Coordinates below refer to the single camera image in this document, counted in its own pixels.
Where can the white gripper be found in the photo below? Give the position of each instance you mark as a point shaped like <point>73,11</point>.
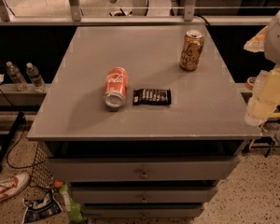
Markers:
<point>278,37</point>

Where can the orange gold soda can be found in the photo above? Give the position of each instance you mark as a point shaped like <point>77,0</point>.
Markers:
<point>192,50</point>

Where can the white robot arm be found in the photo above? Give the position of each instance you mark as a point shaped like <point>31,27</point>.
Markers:
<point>272,47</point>

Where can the red cola can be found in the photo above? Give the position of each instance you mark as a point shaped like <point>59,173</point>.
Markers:
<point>116,84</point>

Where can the roll of tan tape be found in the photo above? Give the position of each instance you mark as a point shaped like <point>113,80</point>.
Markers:
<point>250,83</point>

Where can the top grey drawer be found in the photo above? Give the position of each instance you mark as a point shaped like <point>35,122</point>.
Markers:
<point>125,170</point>

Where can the grey drawer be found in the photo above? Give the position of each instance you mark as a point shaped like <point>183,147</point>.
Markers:
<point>125,170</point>
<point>141,211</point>
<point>144,194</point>

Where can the black snack bar packet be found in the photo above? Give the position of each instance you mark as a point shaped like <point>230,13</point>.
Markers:
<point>152,97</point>

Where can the grey drawer cabinet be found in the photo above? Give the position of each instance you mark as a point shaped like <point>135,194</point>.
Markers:
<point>205,118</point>

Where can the middle grey drawer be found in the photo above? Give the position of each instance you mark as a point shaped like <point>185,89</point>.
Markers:
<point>144,194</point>

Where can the bottom grey drawer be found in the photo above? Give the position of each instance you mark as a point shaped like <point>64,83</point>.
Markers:
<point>141,211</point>

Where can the right clear water bottle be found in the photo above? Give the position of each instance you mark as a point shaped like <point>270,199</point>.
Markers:
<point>35,77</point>

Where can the clear water bottle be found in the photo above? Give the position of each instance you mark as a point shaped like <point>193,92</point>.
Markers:
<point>16,76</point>
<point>35,77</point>

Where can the green plastic bottle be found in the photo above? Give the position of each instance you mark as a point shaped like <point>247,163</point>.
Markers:
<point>73,209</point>

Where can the left clear water bottle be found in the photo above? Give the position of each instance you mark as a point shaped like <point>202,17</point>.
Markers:
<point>16,76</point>

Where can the dark crumpled chip bag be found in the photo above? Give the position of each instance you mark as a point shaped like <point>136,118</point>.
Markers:
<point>36,210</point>

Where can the grey metal railing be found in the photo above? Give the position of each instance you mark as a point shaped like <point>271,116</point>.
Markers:
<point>80,11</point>

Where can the white red sneaker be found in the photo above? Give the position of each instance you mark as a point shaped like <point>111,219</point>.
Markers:
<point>13,185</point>

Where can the black floor stand leg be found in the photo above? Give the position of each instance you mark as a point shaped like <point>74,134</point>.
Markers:
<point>7,138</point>

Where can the yellow metal frame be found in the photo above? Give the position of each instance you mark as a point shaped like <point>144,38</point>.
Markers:
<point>270,134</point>

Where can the wire mesh basket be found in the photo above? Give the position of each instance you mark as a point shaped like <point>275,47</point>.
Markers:
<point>41,177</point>

